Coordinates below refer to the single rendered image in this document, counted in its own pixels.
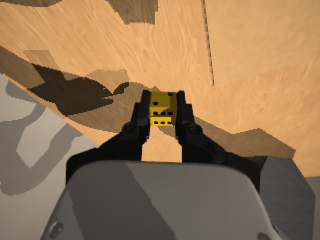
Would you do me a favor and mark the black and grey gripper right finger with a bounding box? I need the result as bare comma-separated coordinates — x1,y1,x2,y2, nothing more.
175,90,260,196

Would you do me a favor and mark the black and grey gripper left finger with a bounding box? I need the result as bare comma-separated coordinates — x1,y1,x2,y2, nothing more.
65,90,151,186

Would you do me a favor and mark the yellow die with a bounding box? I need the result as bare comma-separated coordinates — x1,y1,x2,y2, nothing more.
149,91,177,126

